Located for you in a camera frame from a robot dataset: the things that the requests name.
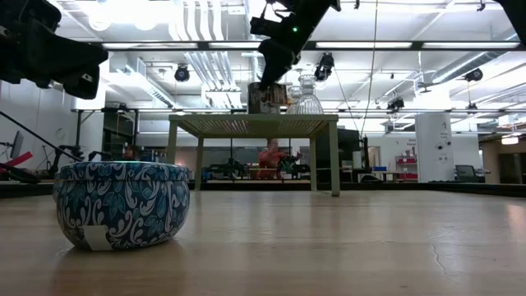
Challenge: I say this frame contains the black computer monitor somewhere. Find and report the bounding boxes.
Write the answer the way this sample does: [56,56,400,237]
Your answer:
[8,130,25,160]

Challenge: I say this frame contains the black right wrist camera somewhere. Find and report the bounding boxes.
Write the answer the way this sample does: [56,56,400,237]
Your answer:
[249,15,289,41]

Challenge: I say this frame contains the rack with red bins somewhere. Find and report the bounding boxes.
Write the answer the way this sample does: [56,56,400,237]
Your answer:
[394,155,418,181]

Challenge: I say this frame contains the black ceiling spotlight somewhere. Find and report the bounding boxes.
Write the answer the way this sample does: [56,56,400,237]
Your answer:
[385,97,406,112]
[314,52,336,82]
[173,64,191,83]
[464,67,485,83]

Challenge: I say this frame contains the blue patterned round tin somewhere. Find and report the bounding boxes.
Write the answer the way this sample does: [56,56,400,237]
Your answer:
[52,160,191,252]

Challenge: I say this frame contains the dark storage rack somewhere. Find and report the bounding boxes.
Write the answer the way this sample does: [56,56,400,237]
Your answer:
[101,109,139,161]

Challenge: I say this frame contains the clear ribbed glass candlestick holder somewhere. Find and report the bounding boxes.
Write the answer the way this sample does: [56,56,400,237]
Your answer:
[286,85,303,115]
[294,74,325,115]

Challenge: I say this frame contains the silver labelled candle tin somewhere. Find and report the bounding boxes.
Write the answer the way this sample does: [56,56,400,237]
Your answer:
[247,81,270,115]
[267,83,289,115]

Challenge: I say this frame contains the black cabinet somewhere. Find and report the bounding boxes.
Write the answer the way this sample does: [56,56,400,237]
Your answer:
[315,127,362,182]

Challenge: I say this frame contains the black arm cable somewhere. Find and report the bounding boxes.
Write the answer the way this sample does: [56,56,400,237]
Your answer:
[0,109,85,163]

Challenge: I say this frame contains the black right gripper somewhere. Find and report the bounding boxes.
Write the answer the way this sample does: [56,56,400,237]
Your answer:
[257,0,342,90]

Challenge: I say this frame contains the white square pillar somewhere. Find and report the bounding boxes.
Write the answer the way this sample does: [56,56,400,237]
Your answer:
[414,113,455,183]

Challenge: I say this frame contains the mint green perforated metal shelf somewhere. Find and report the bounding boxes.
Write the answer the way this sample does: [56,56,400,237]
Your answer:
[167,113,341,197]

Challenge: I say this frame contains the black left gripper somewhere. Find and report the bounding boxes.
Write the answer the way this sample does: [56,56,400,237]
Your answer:
[0,18,110,100]

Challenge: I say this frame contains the person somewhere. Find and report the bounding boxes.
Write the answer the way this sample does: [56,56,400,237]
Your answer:
[256,138,288,181]

